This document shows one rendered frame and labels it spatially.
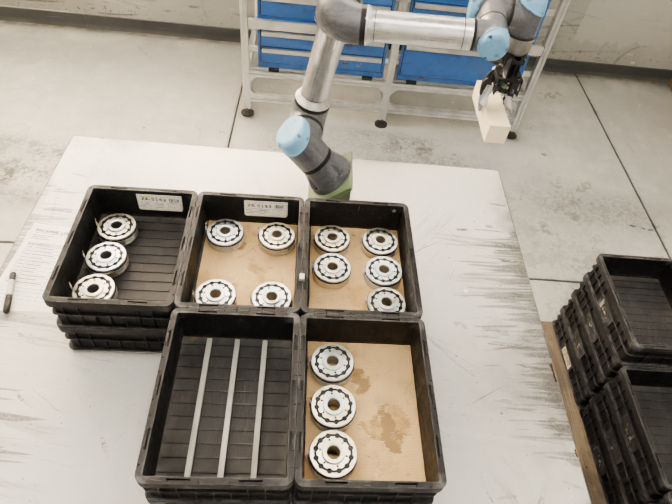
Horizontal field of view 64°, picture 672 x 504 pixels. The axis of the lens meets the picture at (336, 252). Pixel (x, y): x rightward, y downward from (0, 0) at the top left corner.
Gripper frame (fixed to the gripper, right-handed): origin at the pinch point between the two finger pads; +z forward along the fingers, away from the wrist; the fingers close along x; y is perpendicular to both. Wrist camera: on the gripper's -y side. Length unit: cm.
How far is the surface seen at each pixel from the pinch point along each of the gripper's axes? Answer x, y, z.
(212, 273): -78, 52, 26
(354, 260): -39, 43, 26
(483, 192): 10.3, -5.0, 39.0
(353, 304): -40, 59, 26
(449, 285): -8, 40, 39
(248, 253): -69, 44, 26
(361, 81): -28, -139, 80
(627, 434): 55, 71, 70
